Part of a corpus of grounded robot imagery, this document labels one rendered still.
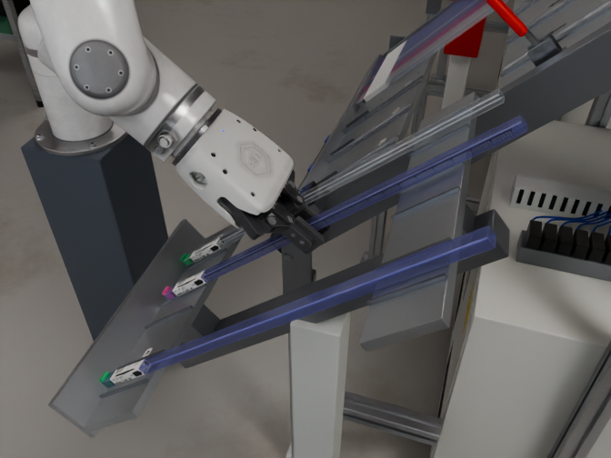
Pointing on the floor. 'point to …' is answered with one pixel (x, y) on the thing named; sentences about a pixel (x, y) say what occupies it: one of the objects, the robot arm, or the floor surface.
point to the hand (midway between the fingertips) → (305, 229)
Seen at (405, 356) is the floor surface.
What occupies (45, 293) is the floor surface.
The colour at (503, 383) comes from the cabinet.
